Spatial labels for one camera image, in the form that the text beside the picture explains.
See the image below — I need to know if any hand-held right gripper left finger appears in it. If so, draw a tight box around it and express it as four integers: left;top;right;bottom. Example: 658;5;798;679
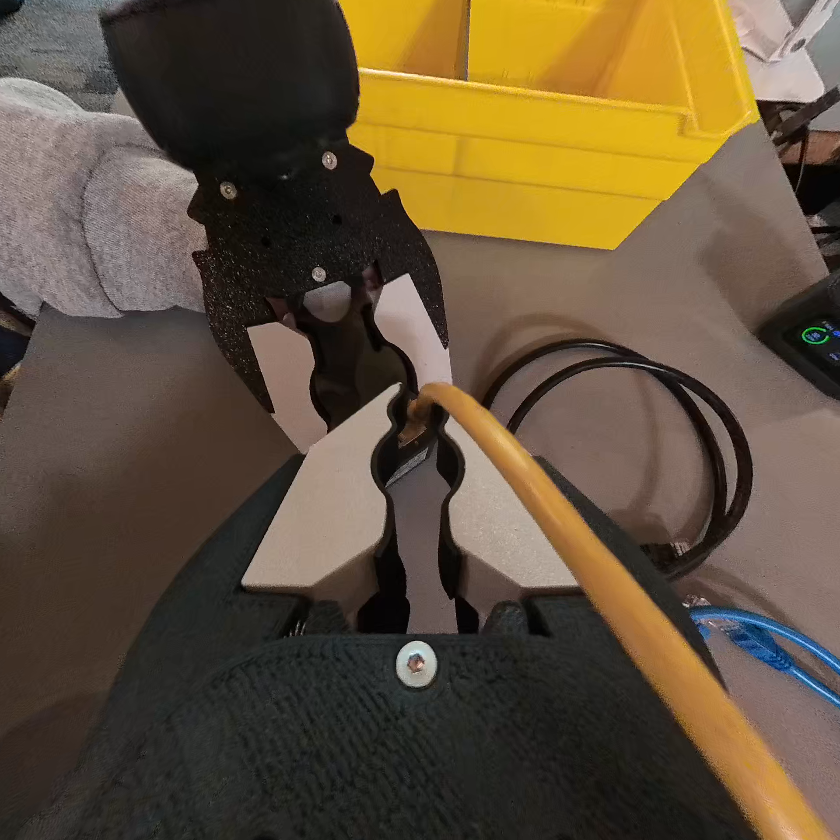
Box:
241;382;412;635

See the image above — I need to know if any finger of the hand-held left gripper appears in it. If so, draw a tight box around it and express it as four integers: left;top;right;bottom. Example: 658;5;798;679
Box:
247;308;358;455
363;272;455;403

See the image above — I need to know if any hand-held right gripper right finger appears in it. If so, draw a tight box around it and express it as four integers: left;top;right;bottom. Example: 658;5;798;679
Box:
420;394;581;635

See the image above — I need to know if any black ethernet port adapter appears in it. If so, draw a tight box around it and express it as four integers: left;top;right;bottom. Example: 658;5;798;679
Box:
384;420;441;490

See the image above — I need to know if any yellow ethernet cable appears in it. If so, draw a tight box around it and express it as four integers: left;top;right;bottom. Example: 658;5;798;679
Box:
406;382;836;840

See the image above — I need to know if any black ethernet cable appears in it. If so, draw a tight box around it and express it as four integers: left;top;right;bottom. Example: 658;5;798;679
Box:
482;338;755;580

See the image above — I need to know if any person's left forearm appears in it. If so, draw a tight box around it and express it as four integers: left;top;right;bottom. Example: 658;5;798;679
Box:
0;77;212;320

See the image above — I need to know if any yellow plastic bin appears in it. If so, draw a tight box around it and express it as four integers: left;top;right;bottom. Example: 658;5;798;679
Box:
338;0;762;252

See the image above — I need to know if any black device with green display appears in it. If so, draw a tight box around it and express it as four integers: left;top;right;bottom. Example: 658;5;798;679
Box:
758;272;840;396

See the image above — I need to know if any white plastic item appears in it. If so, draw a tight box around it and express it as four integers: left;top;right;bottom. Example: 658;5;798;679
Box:
727;0;840;104

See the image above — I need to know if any blue ethernet cable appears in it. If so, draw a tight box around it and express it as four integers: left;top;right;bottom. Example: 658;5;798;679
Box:
682;594;840;711

